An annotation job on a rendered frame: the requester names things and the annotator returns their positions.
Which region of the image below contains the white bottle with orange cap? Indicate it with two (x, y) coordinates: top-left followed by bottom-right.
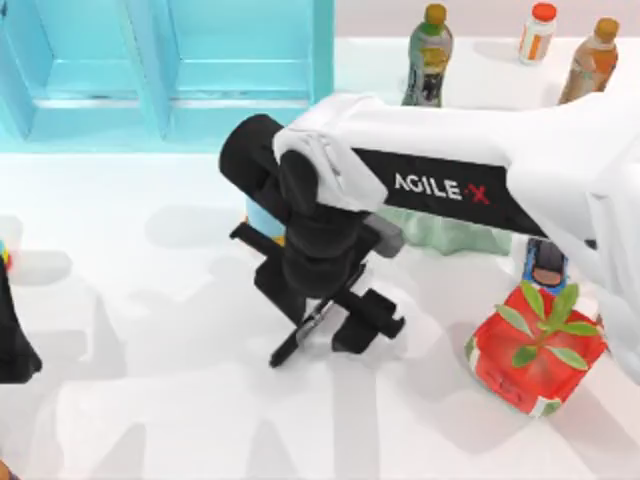
(517, 2), (558, 67)

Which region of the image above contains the brown bottle with tan cap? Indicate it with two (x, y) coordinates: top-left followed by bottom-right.
(557, 17), (621, 106)

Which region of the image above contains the red plant pot with plant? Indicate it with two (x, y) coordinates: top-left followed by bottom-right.
(464, 281), (610, 419)

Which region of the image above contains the pale green box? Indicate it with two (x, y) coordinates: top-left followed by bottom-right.
(373, 203), (515, 259)

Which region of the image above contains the light blue cup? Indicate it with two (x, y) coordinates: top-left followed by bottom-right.
(243, 196), (287, 240)

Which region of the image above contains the green bottle with brown cap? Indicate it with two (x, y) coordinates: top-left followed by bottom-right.
(401, 3), (455, 108)

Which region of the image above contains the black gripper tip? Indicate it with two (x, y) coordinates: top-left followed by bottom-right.
(0, 258), (44, 386)

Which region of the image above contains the light blue rack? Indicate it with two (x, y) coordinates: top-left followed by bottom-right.
(0, 0), (337, 155)

